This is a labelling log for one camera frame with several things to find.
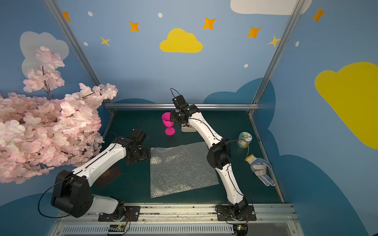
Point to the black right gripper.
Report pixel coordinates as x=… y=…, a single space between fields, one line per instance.
x=177 y=117

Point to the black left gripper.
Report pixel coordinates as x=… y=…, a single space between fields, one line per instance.
x=139 y=156

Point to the pink plastic wine glass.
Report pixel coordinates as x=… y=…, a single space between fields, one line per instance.
x=168 y=124

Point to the clear bubble wrap sheet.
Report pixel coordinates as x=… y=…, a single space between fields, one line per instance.
x=179 y=169

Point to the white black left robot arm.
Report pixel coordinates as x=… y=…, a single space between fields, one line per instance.
x=72 y=190

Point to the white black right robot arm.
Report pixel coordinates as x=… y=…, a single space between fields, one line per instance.
x=218 y=155

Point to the white tape dispenser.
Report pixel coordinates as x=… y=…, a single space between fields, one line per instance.
x=187 y=128

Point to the brown tree base pot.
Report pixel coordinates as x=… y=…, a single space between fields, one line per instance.
x=108 y=176

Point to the small green circuit board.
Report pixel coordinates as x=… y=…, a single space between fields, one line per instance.
x=119 y=229

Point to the pink cherry blossom tree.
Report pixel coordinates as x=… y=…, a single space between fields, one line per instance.
x=39 y=134

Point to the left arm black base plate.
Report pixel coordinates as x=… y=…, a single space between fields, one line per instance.
x=121 y=214

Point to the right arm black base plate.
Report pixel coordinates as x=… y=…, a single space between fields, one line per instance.
x=228 y=213

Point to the left aluminium frame post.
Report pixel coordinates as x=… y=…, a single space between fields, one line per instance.
x=67 y=31

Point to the aluminium frame post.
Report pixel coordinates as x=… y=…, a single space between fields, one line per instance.
x=289 y=28
x=67 y=31

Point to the aluminium front rail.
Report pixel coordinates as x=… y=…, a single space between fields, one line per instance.
x=185 y=220

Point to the right aluminium frame post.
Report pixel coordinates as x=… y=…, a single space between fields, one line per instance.
x=289 y=28

